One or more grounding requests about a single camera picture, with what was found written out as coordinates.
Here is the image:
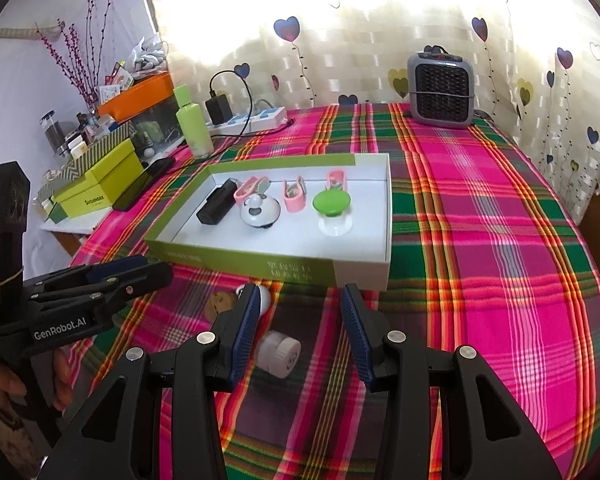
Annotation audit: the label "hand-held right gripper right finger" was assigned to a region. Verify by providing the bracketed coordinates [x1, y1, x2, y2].
[340, 282, 563, 480]

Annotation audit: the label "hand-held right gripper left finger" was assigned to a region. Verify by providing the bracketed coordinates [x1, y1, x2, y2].
[42, 282, 262, 480]

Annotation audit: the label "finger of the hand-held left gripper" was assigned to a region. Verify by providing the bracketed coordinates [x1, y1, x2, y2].
[22, 255, 149, 297]
[27, 261, 175, 318]

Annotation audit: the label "small white double wheel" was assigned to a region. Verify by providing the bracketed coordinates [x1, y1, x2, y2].
[236, 284, 272, 318]

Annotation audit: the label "white round roller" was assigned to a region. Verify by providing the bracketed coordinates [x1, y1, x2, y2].
[252, 331, 302, 376]

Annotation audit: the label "green cardboard box tray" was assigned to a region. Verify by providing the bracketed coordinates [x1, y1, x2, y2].
[144, 152, 392, 291]

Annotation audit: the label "black rectangular stamp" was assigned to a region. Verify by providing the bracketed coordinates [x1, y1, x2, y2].
[196, 178, 238, 225]

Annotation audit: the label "white panda face toy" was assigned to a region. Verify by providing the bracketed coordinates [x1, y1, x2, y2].
[239, 194, 282, 231]

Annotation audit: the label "pink clip with white roller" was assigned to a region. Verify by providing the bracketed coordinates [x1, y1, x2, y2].
[234, 176, 269, 206]

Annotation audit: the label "person's left hand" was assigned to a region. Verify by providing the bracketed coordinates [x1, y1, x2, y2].
[0, 349, 76, 413]

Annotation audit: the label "brown walnut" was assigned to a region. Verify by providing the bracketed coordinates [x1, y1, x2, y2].
[205, 292, 238, 321]

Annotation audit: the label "white side table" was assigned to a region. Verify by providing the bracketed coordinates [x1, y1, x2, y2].
[40, 219, 102, 237]

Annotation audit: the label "black smartphone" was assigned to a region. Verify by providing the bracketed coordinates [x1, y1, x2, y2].
[112, 156, 177, 212]

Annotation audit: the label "yellow-green cardboard box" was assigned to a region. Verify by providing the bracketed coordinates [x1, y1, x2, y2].
[55, 138, 143, 218]

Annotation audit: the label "grey striped gift box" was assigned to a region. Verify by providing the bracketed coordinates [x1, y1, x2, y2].
[37, 132, 136, 196]

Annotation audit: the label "glass jar with black lid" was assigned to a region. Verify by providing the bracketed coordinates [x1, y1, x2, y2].
[40, 110, 69, 154]

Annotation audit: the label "pink clip with grey insert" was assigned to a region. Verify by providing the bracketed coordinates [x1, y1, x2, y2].
[282, 176, 307, 212]

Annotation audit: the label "plaid tablecloth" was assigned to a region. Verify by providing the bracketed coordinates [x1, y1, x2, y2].
[70, 102, 600, 480]

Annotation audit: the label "clear glass tank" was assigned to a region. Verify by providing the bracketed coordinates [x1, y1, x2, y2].
[130, 96, 186, 153]

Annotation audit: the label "pink clip with green roller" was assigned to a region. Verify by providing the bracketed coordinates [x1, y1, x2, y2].
[326, 169, 350, 193]

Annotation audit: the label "green lotion bottle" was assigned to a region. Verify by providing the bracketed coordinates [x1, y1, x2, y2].
[174, 85, 215, 159]

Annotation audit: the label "purple dried flower branches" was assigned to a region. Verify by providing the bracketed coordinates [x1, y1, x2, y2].
[35, 0, 118, 106]

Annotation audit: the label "orange storage box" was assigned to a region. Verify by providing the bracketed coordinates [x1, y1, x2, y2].
[97, 72, 175, 121]

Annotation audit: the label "black charger adapter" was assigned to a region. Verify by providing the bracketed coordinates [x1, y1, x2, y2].
[206, 92, 232, 125]

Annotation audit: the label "white power strip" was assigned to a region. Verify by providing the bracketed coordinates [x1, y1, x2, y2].
[207, 106, 287, 136]

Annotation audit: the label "white plastic bag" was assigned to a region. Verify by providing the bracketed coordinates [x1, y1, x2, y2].
[129, 34, 169, 79]

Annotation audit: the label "grey desktop heater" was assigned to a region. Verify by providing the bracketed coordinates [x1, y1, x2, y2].
[406, 45, 477, 127]

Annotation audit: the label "heart print curtain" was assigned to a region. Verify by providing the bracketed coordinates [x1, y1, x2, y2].
[140, 0, 600, 221]

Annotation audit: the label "black charging cable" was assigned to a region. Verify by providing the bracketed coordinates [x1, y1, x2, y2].
[209, 69, 297, 137]

